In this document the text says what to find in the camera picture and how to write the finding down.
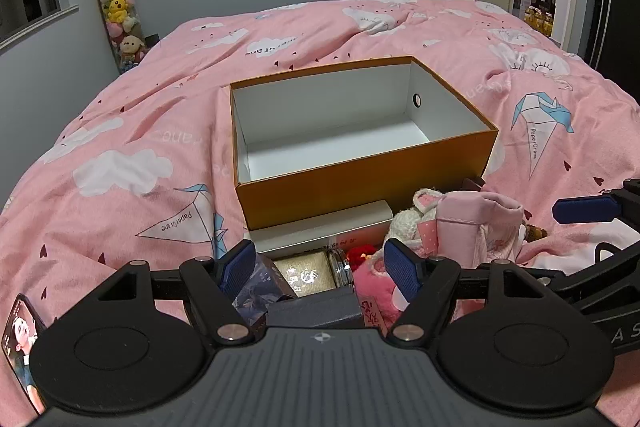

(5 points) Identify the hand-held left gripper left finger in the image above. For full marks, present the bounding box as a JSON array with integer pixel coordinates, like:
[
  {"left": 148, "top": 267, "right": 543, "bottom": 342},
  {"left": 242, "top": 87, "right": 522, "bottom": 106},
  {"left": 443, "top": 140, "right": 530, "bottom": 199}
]
[{"left": 100, "top": 241, "right": 257, "bottom": 344}]

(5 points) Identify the orange cardboard box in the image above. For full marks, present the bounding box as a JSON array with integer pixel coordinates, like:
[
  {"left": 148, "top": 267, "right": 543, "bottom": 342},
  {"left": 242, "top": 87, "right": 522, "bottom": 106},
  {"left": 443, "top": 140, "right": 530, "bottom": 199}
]
[{"left": 230, "top": 55, "right": 499, "bottom": 231}]

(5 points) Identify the pink cloth bag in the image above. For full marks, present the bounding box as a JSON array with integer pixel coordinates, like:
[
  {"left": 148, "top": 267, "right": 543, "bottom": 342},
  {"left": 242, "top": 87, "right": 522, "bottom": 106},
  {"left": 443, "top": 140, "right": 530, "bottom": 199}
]
[{"left": 420, "top": 189, "right": 526, "bottom": 266}]

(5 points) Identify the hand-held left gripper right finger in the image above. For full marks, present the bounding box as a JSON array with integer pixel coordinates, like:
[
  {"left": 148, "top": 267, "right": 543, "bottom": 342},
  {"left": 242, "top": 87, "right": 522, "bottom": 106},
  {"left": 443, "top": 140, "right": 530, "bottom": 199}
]
[{"left": 383, "top": 238, "right": 540, "bottom": 344}]

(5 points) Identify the small brown object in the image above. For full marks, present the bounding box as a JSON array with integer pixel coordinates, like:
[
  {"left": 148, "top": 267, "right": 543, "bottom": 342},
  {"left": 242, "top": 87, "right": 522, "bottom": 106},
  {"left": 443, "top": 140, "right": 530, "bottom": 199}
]
[{"left": 521, "top": 221, "right": 548, "bottom": 243}]

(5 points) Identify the dark grey box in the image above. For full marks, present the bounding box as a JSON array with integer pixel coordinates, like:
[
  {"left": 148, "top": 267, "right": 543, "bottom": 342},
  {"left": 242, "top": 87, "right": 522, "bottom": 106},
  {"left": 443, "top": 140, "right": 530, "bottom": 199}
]
[{"left": 267, "top": 285, "right": 366, "bottom": 330}]

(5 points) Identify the row of yellow bottles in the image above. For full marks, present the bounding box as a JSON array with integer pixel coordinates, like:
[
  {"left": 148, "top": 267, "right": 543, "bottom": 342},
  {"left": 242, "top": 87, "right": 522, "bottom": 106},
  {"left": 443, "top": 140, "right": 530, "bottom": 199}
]
[{"left": 522, "top": 4, "right": 556, "bottom": 38}]

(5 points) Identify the pink printed duvet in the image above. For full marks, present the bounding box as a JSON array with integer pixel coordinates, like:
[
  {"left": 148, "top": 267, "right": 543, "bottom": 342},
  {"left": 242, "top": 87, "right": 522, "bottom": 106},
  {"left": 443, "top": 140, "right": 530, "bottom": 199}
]
[{"left": 0, "top": 0, "right": 640, "bottom": 427}]

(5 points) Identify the dark blue patterned box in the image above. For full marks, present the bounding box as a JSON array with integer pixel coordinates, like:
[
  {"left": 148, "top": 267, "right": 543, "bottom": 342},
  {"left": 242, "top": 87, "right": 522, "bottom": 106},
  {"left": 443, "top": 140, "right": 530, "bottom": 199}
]
[{"left": 232, "top": 257, "right": 298, "bottom": 334}]

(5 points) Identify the photo card with face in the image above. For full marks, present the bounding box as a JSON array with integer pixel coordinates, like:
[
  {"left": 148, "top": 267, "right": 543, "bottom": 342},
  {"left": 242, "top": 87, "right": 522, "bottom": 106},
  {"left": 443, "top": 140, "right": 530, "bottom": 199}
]
[{"left": 1, "top": 293, "right": 48, "bottom": 415}]

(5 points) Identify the white crochet bunny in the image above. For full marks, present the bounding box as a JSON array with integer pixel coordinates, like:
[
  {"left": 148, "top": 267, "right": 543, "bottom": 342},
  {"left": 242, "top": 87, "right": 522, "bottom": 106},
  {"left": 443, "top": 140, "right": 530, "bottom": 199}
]
[{"left": 387, "top": 188, "right": 448, "bottom": 254}]

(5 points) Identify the red pink plush toy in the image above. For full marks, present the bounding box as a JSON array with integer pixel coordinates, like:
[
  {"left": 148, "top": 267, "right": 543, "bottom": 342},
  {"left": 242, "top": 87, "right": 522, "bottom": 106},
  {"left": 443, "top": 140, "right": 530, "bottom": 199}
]
[{"left": 352, "top": 252, "right": 416, "bottom": 338}]

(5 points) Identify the white box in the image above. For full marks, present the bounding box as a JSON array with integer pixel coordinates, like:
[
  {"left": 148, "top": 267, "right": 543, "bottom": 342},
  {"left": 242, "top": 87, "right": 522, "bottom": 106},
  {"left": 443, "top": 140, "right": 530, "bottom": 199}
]
[{"left": 245, "top": 200, "right": 396, "bottom": 258}]

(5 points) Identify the clear tube of plush toys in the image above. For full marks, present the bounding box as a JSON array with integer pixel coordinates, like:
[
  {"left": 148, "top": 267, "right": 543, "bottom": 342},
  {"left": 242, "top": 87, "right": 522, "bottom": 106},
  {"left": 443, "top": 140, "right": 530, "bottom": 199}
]
[{"left": 85, "top": 0, "right": 151, "bottom": 75}]

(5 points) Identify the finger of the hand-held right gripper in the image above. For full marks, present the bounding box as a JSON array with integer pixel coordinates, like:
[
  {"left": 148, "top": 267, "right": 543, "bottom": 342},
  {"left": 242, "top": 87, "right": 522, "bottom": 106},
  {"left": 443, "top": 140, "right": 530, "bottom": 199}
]
[
  {"left": 517, "top": 241, "right": 640, "bottom": 308},
  {"left": 552, "top": 179, "right": 640, "bottom": 224}
]

